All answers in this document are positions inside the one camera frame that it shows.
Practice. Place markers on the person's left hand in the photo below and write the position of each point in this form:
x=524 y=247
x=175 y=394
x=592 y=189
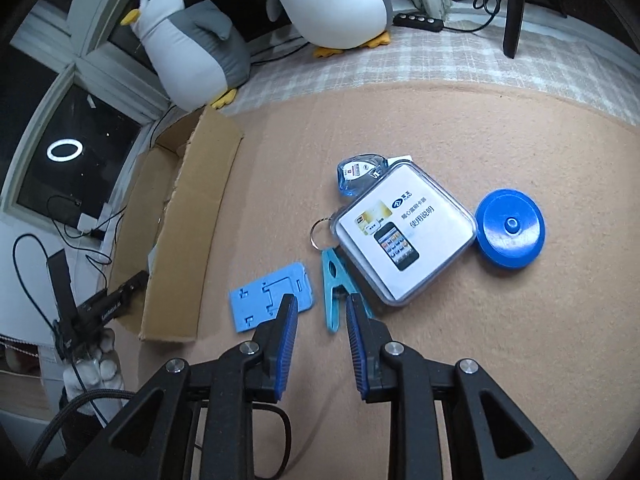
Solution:
x=100 y=367

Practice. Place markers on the cardboard box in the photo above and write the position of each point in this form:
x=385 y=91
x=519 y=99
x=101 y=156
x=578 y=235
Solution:
x=190 y=220

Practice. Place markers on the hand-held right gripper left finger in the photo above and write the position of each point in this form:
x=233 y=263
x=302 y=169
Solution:
x=282 y=350

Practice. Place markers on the white window frame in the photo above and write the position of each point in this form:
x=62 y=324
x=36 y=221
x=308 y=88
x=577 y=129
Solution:
x=90 y=10

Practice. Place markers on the clear plastic case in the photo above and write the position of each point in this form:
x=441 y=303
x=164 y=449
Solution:
x=405 y=235

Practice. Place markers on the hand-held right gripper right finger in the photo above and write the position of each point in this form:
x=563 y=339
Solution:
x=359 y=350

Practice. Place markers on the small plush penguin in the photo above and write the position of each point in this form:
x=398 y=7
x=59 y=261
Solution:
x=330 y=0

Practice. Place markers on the black inline remote control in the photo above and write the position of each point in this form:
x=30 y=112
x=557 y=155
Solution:
x=419 y=21

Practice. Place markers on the blue round tape measure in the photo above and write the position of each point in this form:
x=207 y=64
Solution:
x=510 y=230

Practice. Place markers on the eye drop bottle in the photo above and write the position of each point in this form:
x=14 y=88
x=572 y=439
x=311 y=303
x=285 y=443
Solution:
x=357 y=175

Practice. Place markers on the checked mat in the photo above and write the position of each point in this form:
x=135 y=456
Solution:
x=450 y=65

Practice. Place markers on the teal clothespin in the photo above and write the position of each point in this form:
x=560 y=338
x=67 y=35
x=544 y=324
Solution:
x=332 y=280

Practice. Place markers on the black tripod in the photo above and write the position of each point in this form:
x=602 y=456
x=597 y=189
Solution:
x=516 y=10

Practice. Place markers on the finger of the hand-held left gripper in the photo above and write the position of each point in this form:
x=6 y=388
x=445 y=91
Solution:
x=131 y=286

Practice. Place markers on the large plush penguin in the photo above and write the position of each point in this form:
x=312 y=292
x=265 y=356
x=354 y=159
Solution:
x=195 y=45

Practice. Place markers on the blue phone stand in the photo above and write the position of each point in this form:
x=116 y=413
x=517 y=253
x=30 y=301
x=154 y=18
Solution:
x=265 y=297

